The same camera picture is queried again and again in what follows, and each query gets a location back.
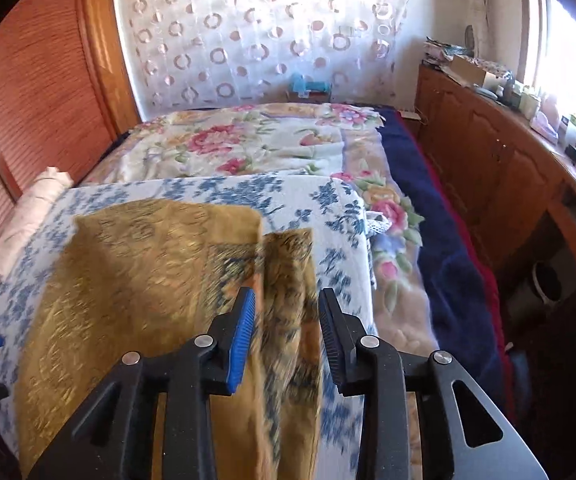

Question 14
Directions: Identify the golden patterned cloth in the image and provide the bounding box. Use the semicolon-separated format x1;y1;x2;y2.
15;200;322;479

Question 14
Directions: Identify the navy blue bed sheet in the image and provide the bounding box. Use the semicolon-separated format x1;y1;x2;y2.
376;105;516;422

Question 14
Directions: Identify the folded beige cloth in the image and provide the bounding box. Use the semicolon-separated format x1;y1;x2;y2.
0;167;73;282

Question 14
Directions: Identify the blue floral white bedspread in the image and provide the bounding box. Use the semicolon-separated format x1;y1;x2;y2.
0;174;374;479

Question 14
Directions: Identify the pink floral blanket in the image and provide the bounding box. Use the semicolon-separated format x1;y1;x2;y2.
81;102;439;480

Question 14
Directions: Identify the long wooden sideboard cabinet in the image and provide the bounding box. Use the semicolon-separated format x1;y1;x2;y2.
415;65;576;276

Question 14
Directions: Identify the blue item on box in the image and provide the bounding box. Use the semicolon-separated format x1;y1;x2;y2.
288;73;331;100

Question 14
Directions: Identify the cardboard box on cabinet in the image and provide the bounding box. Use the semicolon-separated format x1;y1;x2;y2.
448;55;506;91

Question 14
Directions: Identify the circle patterned sheer curtain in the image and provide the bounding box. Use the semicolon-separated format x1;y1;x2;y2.
116;0;410;118

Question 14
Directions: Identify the window with wooden frame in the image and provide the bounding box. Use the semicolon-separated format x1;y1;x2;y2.
523;0;576;118

